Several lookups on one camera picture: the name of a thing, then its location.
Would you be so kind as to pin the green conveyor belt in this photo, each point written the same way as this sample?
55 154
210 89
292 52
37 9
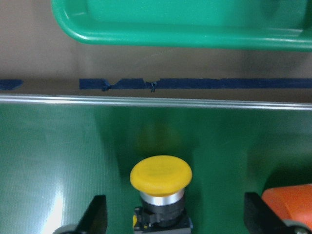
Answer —
58 152

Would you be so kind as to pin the green plastic tray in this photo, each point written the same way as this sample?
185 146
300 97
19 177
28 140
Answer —
284 25

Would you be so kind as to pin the plain orange cylinder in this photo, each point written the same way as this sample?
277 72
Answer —
291 202

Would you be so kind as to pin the yellow push button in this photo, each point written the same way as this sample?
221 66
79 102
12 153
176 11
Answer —
161 181

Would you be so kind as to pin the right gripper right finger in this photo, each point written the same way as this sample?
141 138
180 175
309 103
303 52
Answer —
259 218

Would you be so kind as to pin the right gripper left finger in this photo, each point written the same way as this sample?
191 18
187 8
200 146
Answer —
93 221

